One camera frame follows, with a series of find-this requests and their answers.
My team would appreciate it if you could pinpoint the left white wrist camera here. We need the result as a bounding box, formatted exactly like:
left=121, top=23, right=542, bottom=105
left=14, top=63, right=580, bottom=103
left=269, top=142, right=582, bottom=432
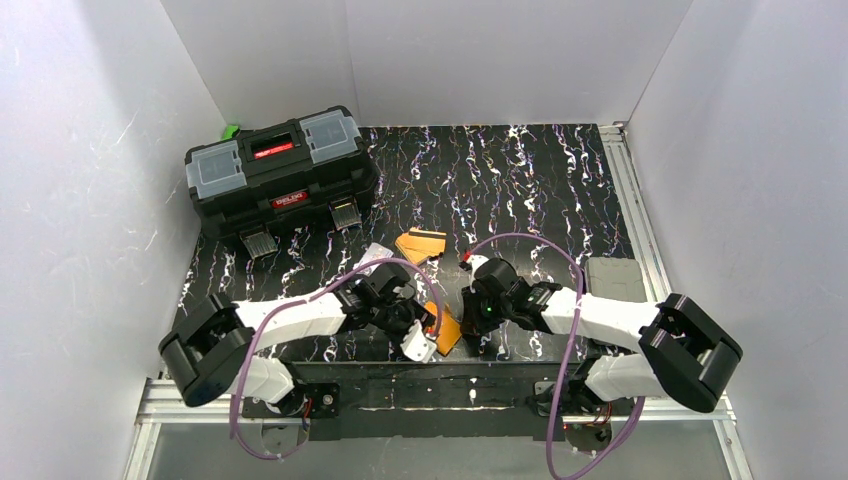
left=400, top=320, right=437, bottom=363

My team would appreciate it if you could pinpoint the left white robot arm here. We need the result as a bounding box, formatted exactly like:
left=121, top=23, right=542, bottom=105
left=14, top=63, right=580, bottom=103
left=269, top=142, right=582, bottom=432
left=158, top=258, right=441, bottom=407

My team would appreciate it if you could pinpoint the stack of white cards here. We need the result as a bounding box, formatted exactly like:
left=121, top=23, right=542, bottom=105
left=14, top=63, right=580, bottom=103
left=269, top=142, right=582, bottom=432
left=355, top=242, right=395, bottom=268

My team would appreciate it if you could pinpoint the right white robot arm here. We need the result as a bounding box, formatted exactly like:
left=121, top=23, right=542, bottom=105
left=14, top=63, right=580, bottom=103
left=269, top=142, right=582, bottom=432
left=461, top=255, right=743, bottom=413

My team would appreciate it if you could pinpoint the purple cable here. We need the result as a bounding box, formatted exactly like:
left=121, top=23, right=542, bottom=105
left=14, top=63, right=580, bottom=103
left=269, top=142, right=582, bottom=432
left=229, top=257, right=445, bottom=462
left=460, top=233, right=647, bottom=480

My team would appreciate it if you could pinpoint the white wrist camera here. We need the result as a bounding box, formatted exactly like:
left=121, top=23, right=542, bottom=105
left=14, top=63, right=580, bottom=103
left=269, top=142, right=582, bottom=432
left=400, top=320, right=437, bottom=363
left=459, top=251, right=489, bottom=276

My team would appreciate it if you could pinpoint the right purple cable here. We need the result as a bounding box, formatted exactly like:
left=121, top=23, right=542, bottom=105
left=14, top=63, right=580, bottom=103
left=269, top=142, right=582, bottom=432
left=460, top=233, right=647, bottom=480

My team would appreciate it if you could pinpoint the grey pad at right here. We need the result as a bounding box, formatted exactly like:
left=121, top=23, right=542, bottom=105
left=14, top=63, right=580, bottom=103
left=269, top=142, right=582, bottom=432
left=585, top=257, right=647, bottom=303

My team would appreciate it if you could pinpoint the orange card holder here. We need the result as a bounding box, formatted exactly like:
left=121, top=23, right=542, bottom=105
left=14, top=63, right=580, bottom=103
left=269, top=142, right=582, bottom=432
left=422, top=301, right=461, bottom=361

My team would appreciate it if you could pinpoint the black toolbox with grey lids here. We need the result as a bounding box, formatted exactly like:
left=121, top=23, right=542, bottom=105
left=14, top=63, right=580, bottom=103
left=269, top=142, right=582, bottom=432
left=184, top=105, right=380, bottom=258

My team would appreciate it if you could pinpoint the aluminium frame rail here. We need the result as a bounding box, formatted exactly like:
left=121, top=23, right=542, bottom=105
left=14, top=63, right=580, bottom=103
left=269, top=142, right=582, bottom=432
left=599, top=123, right=753, bottom=479

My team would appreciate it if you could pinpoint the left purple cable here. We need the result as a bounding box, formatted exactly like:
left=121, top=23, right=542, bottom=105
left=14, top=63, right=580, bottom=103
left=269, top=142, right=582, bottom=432
left=229, top=257, right=445, bottom=462

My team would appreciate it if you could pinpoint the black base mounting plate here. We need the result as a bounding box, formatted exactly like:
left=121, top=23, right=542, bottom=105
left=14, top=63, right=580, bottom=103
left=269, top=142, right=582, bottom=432
left=205, top=360, right=664, bottom=442

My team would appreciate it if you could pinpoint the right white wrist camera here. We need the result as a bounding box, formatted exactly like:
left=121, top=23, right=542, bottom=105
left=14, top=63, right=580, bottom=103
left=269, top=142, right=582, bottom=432
left=459, top=251, right=489, bottom=276

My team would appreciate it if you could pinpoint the green object behind toolbox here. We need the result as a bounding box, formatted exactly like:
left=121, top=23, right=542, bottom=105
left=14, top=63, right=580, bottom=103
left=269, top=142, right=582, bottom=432
left=221, top=125, right=240, bottom=140

